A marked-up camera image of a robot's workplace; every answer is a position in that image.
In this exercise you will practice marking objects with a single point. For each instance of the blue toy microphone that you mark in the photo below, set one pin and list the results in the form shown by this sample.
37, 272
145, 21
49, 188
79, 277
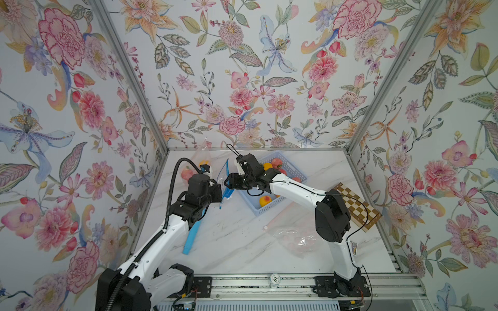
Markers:
191, 238

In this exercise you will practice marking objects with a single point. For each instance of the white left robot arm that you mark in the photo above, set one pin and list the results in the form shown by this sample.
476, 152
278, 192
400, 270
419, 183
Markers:
138, 284

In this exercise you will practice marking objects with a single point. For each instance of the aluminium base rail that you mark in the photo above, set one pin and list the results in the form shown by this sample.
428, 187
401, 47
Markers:
381, 291

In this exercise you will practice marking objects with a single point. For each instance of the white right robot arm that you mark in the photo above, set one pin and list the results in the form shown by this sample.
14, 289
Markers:
332, 218

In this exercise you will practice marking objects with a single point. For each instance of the aluminium corner post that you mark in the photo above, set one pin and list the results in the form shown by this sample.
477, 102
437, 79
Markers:
415, 34
116, 44

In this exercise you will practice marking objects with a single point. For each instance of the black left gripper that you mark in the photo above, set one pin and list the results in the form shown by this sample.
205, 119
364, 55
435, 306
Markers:
217, 190

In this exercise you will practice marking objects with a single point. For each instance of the clear blue-zipper zip bag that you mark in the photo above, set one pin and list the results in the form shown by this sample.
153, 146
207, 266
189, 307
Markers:
221, 178

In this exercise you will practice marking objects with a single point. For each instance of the aluminium left corner post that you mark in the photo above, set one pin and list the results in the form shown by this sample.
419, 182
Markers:
116, 44

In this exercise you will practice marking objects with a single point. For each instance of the wooden chessboard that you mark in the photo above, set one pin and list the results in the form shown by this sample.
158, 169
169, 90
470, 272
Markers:
362, 214

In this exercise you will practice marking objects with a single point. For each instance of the clear pink-zipper zip bag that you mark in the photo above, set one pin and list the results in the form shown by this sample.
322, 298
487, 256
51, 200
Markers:
202, 153

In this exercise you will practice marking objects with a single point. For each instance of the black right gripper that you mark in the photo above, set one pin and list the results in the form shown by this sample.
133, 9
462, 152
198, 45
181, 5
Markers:
234, 181

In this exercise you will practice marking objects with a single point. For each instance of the pink peach in basket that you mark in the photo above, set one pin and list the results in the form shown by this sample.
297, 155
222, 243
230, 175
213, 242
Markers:
277, 163

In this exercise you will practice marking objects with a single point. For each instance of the aluminium right corner post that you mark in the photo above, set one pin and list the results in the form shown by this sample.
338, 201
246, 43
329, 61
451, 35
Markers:
415, 34

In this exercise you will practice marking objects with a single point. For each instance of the crumpled clear pink bag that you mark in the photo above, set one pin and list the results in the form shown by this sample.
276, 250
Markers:
294, 230

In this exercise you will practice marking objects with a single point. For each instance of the yellow red peach front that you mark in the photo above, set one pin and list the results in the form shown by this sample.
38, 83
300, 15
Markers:
264, 201

